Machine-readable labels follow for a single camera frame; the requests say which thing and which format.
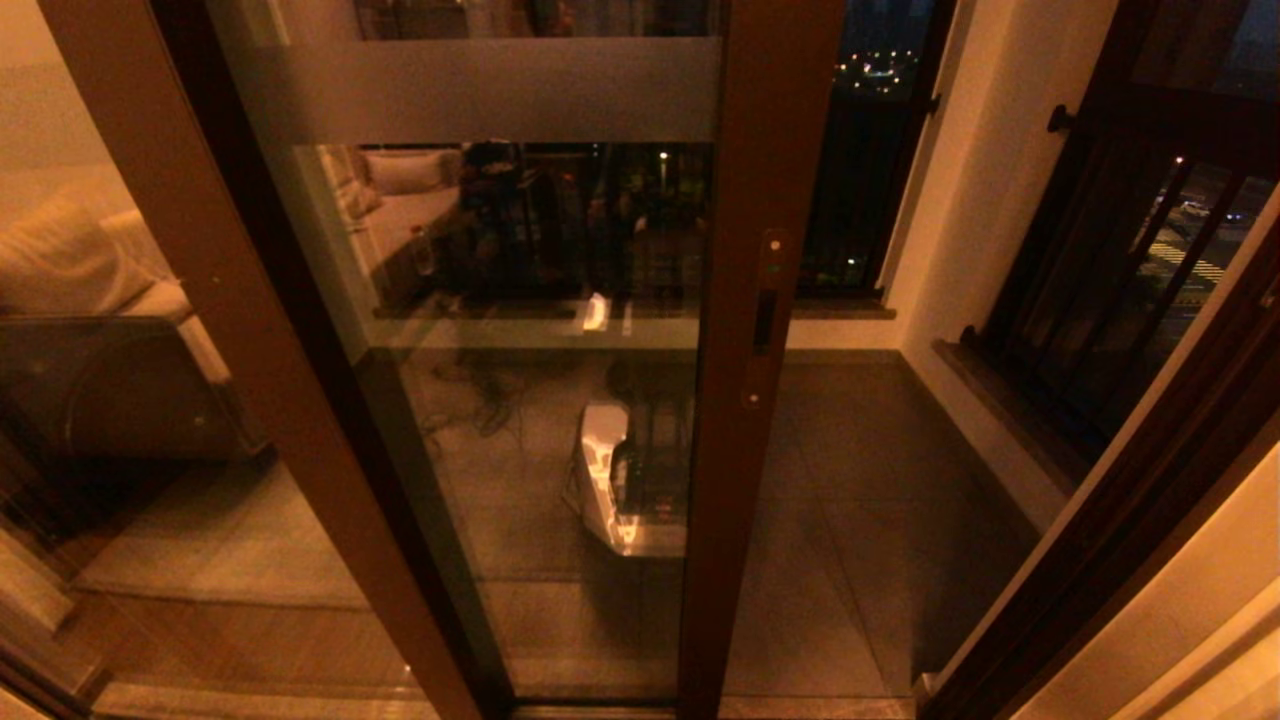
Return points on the dark brown door jamb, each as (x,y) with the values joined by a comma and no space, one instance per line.
(1100,580)

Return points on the brown-framed fixed glass panel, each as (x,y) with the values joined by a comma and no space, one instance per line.
(250,330)

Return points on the short stone window sill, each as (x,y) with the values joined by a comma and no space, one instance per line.
(840,309)

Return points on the brown-framed sliding glass door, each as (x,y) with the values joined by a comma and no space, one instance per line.
(760,150)

